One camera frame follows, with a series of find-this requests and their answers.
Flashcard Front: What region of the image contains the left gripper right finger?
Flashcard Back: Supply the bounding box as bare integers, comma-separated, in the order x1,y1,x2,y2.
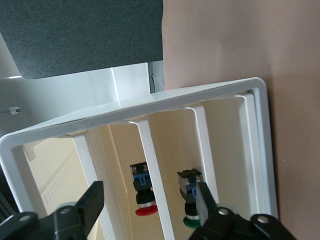
191,181,298,240

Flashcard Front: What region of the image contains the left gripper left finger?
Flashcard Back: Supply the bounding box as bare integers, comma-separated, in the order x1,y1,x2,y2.
0,181,105,240

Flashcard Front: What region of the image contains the red push button switch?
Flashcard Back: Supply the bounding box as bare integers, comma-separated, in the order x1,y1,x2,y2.
129,163,159,216

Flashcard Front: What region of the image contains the drawer holding red button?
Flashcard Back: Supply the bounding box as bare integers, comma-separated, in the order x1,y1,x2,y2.
107,119,176,240

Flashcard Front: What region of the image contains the drawer holding green button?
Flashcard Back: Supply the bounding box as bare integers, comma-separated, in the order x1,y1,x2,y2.
148,106,220,226

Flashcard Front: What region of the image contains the white four-drawer cabinet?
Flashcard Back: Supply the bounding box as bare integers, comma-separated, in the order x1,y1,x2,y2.
0,77,280,240

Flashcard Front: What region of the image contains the dark grey felt panel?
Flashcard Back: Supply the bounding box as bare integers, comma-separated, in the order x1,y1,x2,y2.
0,0,165,80

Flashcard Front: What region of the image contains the green push button switch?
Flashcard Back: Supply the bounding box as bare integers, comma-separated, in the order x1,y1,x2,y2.
176,169,204,230

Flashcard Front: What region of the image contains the white security camera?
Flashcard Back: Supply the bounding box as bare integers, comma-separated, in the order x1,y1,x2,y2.
6,106,22,116

